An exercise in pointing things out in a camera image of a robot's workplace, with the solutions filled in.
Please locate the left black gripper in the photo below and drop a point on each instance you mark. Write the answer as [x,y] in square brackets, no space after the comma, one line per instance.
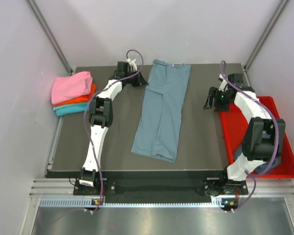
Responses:
[139,81]

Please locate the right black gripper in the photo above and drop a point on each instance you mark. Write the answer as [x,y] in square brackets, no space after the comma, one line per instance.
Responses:
[214,92]

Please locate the grey-blue polo shirt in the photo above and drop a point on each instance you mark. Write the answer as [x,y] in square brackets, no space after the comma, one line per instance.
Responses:
[158,131]

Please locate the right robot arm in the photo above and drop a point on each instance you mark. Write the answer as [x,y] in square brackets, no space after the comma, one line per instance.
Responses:
[263,139]

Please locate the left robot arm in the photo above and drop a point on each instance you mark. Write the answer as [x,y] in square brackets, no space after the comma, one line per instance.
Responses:
[100,110]

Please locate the folded orange t-shirt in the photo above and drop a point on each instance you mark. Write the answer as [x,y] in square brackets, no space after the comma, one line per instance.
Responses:
[80,99]

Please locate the folded teal t-shirt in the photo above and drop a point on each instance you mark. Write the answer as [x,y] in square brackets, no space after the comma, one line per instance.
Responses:
[70,108]

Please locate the folded pink t-shirt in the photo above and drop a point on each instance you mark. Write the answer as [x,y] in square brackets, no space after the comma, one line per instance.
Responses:
[67,88]

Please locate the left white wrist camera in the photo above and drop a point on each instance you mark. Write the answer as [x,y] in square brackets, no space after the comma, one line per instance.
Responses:
[132,65]

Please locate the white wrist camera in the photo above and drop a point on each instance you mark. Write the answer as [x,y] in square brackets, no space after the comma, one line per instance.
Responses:
[132,65]
[223,83]

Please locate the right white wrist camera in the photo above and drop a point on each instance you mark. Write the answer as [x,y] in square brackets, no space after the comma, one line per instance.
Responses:
[223,83]

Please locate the aluminium frame rail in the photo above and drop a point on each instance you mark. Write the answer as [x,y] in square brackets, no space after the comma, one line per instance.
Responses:
[61,188]

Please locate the grey slotted cable duct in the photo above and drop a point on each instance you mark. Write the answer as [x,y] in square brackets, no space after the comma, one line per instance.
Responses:
[93,203]

